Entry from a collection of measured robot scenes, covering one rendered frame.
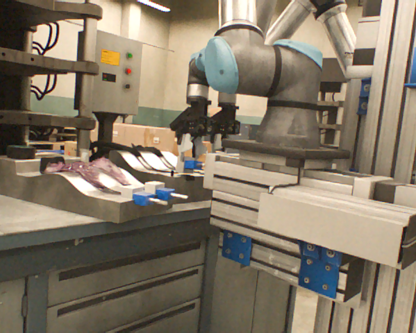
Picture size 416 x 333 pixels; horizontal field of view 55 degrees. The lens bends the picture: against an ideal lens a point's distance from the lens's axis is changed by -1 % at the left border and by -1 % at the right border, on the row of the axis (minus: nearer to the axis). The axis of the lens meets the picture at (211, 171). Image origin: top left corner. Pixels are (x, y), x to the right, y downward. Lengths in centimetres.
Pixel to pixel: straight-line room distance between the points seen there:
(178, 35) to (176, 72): 93
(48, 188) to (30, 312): 33
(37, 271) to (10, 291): 7
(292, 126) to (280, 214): 23
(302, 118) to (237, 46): 21
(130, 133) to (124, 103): 326
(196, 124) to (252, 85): 45
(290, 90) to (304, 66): 6
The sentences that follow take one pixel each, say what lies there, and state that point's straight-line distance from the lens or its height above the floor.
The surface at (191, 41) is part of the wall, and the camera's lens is 1033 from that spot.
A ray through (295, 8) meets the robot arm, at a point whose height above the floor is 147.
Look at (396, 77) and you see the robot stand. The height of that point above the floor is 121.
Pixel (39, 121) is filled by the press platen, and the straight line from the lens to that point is 190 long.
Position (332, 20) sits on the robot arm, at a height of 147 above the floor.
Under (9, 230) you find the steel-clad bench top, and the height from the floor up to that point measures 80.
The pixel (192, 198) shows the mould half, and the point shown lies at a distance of 135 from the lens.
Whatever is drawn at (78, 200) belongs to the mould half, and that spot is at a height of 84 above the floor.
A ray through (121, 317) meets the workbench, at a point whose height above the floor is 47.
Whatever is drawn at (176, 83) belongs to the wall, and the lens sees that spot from 1044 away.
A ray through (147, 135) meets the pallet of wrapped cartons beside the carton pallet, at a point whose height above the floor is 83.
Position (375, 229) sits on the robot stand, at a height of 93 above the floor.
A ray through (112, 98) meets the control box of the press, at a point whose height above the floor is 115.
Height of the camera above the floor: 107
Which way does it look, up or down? 7 degrees down
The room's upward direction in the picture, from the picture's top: 6 degrees clockwise
